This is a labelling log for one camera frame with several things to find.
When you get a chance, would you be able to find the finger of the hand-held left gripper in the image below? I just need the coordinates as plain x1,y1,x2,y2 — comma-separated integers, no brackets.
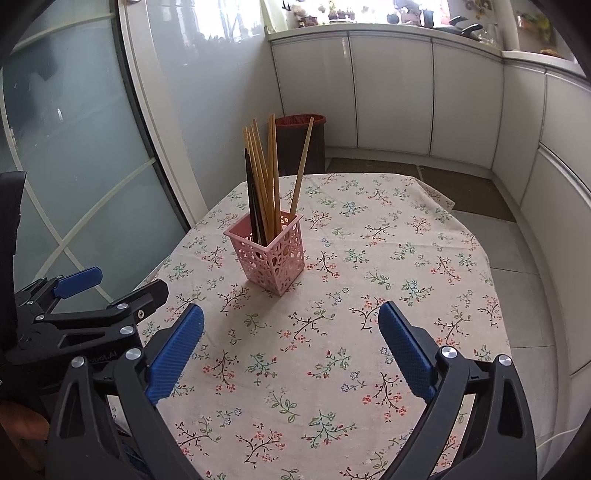
28,279,170,358
14,265,105,325

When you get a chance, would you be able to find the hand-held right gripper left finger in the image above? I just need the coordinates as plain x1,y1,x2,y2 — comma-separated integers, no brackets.
46,304,206,480

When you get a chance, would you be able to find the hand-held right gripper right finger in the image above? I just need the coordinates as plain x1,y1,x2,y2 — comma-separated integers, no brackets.
378,300,539,480

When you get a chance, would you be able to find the pink lattice utensil holder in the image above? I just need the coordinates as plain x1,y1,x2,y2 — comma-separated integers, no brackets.
224,210,306,297

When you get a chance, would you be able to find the black chopstick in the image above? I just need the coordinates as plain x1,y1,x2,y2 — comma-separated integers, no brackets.
249,157,269,245
244,148,262,244

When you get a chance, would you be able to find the person's left forearm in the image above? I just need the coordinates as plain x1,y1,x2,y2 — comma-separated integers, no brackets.
0,401,51,467

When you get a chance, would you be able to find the floral tablecloth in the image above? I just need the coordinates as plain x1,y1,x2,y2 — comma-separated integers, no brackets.
108,172,511,480

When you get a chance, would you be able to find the frosted glass sliding door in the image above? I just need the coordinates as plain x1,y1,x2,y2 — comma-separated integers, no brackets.
0,0,195,296

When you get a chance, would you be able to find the dark floor mat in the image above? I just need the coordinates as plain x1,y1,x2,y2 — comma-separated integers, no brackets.
325,157,518,222

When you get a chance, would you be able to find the brown trash bin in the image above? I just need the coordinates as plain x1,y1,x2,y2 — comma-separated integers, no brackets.
274,114,328,177

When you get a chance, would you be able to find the white countertop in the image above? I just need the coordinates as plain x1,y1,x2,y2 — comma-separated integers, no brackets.
267,18,580,75

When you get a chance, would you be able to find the black frying pan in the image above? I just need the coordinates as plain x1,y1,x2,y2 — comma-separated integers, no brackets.
434,16,485,41

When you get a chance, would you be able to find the row of small potted plants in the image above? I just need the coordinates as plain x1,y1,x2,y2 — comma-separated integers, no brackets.
318,0,357,21

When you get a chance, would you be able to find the yellow-green plant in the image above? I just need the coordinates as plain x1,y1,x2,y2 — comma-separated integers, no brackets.
517,9,555,44

